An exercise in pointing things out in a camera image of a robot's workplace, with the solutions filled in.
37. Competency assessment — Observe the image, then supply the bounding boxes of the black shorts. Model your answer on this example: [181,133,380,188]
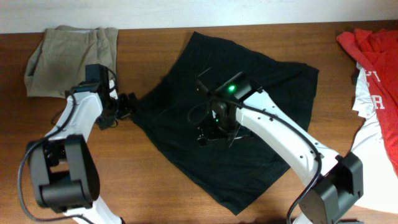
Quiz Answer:
[132,32,318,214]

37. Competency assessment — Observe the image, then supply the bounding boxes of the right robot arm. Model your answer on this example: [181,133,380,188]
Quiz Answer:
[195,72,364,224]

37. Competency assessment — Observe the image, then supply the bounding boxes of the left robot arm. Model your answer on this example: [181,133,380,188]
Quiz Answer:
[18,64,132,224]

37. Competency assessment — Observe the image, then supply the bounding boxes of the folded khaki shorts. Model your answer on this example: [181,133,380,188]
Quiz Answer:
[24,26,119,98]

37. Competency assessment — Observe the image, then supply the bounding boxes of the red shirt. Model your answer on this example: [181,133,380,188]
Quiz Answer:
[336,29,397,172]

